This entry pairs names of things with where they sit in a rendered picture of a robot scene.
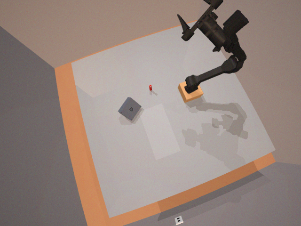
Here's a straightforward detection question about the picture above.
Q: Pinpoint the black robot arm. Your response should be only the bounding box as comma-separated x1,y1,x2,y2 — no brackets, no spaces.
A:
184,10,249,94

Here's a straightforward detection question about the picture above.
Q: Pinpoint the grey angled panel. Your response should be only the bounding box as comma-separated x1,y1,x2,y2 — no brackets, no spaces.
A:
118,97,142,121

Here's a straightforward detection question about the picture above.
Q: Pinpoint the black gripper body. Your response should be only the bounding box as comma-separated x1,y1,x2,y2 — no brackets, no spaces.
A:
181,0,223,41

